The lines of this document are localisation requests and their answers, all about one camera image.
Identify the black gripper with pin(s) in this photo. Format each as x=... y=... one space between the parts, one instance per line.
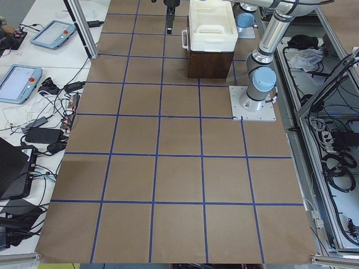
x=171 y=3

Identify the white drawer handle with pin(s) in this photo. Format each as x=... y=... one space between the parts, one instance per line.
x=184 y=39

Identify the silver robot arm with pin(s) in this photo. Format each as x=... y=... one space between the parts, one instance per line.
x=262 y=77
x=244 y=14

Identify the white plastic tray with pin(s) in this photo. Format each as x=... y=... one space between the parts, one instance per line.
x=212 y=27

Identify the dark brown wooden cabinet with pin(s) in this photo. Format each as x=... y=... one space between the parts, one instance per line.
x=209 y=64

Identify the upper teach pendant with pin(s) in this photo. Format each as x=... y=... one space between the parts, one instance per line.
x=54 y=34

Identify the teach pendant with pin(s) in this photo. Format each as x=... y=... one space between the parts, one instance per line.
x=19 y=82
x=54 y=34

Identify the white crumpled cloth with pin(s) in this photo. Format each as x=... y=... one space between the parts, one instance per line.
x=307 y=60

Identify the lower teach pendant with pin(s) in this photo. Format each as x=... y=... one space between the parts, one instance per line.
x=19 y=82

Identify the black power brick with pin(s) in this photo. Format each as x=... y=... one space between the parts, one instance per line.
x=43 y=135

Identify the black computer box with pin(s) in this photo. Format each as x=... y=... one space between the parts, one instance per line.
x=17 y=165

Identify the aluminium frame post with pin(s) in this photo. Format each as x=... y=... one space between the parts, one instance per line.
x=78 y=18

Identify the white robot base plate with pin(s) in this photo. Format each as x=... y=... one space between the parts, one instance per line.
x=244 y=108

